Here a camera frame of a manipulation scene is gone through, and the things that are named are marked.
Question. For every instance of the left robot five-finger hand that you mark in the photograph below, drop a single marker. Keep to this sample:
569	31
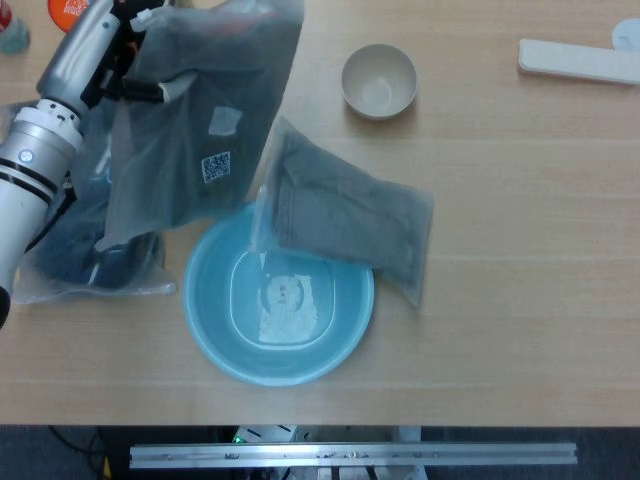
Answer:
75	55

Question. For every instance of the bagged dark grey garment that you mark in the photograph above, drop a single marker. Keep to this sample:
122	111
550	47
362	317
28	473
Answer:
200	125

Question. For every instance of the bagged dark navy garment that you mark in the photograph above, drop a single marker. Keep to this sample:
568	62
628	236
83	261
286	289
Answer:
75	250

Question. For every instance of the bagged dark grey clothes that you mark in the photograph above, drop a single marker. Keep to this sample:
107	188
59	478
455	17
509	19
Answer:
350	210

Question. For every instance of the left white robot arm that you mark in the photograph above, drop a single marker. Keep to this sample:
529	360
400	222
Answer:
25	200

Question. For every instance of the light blue plastic bowl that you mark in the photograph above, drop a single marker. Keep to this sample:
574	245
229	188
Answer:
215	320

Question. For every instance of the orange lidded canister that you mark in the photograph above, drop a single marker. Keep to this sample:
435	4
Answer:
65	15

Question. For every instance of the clear bottle red label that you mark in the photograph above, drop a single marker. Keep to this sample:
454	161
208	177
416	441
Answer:
12	32

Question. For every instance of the beige round bowl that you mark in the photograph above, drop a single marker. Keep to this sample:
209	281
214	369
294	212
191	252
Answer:
380	82

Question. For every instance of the long white pencil case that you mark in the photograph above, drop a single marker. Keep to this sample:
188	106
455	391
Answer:
575	62

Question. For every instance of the white round table grommet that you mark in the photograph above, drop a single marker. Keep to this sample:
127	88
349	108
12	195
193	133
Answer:
627	35

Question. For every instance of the aluminium profile rail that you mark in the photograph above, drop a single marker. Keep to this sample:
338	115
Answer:
350	455

